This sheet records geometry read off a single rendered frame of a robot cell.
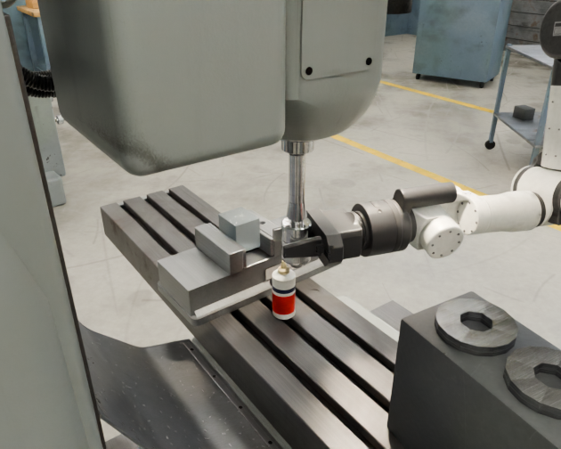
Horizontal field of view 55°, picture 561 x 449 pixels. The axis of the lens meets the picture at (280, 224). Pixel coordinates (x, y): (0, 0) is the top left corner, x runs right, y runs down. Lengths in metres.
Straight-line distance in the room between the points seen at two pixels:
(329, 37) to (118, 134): 0.26
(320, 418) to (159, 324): 1.80
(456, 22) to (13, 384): 6.54
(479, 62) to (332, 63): 6.16
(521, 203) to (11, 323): 0.80
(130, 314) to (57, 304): 2.13
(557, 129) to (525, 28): 8.20
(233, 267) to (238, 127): 0.42
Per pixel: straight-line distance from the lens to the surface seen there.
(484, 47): 6.75
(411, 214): 0.88
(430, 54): 6.94
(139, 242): 1.21
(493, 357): 0.64
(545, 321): 2.77
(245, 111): 0.56
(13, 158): 0.44
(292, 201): 0.80
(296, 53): 0.62
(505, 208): 0.98
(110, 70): 0.51
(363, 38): 0.67
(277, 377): 0.84
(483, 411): 0.62
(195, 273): 0.96
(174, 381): 0.93
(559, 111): 1.05
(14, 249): 0.47
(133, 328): 2.54
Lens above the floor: 1.55
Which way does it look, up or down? 28 degrees down
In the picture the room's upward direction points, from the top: straight up
